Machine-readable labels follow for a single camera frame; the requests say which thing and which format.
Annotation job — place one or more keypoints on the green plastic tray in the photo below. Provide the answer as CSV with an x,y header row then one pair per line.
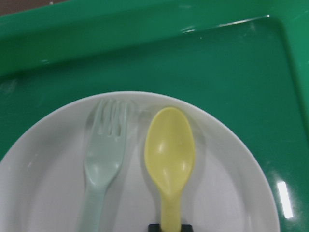
x,y
246,62

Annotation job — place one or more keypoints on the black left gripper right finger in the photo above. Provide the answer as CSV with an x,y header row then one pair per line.
x,y
186,228

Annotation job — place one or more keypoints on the yellow plastic spoon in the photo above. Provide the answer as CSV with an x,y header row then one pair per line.
x,y
169,157

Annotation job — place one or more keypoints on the white round plate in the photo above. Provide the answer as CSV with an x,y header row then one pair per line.
x,y
42,177

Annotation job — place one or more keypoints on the pale green plastic fork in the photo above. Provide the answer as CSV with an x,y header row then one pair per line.
x,y
103,159

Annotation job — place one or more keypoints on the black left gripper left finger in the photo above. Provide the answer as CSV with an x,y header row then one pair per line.
x,y
154,228

